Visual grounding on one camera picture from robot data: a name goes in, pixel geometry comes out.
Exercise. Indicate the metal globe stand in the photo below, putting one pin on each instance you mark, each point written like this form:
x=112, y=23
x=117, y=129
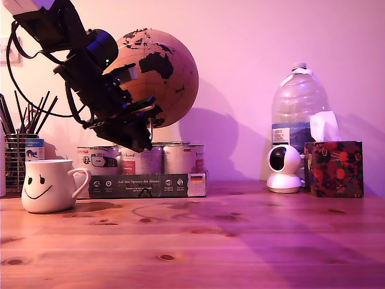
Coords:
x=168, y=142

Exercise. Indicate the silver can with red label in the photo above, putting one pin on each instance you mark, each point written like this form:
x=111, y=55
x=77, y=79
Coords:
x=144, y=162

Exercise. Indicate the silver can with black label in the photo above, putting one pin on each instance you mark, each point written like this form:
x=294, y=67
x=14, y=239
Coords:
x=96, y=161

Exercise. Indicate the silver can with flag mark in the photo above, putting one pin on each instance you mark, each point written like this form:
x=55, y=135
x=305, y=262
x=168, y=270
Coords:
x=182, y=159

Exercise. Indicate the dark printed cardboard tray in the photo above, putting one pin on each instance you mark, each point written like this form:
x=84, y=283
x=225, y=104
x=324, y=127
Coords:
x=144, y=186

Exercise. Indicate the cork globe with black continents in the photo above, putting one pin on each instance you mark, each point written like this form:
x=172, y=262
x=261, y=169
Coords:
x=168, y=78

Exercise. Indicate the dark pencil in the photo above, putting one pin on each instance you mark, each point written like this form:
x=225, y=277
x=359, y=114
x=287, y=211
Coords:
x=41, y=108
x=20, y=111
x=46, y=114
x=7, y=114

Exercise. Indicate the small blue cat box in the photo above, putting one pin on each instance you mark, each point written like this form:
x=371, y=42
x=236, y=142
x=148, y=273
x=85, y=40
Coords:
x=35, y=150

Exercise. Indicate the white smiley face mug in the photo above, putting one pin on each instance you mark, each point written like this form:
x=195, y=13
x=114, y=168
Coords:
x=45, y=186

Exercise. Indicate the large clear water bottle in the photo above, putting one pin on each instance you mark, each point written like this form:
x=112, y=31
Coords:
x=296, y=99

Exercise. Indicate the white tissue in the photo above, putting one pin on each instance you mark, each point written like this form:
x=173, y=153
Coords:
x=325, y=126

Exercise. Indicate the dark floral tissue box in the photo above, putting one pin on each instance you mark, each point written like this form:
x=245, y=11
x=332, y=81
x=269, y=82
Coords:
x=334, y=170

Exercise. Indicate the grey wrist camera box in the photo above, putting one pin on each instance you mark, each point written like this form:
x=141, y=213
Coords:
x=123, y=73

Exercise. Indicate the white wall switch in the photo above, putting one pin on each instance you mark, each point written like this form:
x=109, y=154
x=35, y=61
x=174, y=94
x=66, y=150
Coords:
x=13, y=58

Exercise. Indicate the small white round camera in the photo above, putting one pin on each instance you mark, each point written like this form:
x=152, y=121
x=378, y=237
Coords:
x=284, y=171

